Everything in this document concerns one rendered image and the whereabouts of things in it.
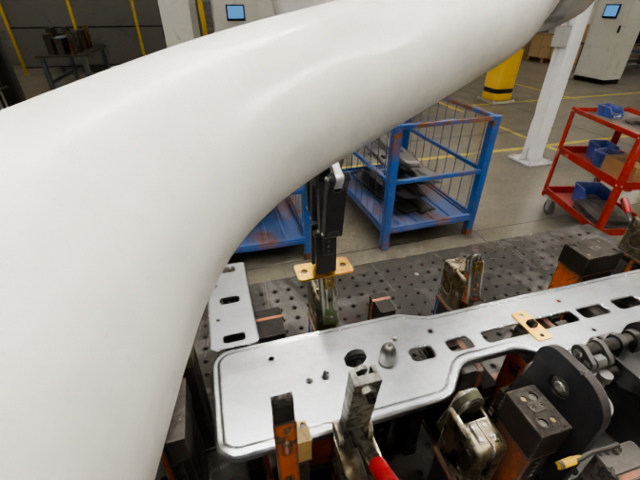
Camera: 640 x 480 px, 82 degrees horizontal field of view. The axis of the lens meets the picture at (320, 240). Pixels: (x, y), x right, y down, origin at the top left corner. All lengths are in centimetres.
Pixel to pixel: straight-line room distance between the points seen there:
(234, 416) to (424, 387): 34
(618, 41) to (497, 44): 1082
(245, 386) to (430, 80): 64
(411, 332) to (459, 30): 70
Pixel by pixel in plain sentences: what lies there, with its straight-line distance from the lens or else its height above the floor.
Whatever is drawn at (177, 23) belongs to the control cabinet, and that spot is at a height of 126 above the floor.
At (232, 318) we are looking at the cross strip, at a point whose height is 100.
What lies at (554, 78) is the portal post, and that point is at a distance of 484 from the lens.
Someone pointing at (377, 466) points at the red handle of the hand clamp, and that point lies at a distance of 51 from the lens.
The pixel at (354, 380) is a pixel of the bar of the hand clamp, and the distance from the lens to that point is 47.
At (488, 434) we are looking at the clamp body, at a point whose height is 107.
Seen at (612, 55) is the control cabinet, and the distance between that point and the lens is 1107.
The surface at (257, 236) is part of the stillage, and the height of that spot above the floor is 16.
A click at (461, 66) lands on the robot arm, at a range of 20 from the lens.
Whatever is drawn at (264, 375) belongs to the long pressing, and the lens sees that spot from 74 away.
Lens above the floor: 159
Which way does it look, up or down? 33 degrees down
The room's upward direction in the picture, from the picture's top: straight up
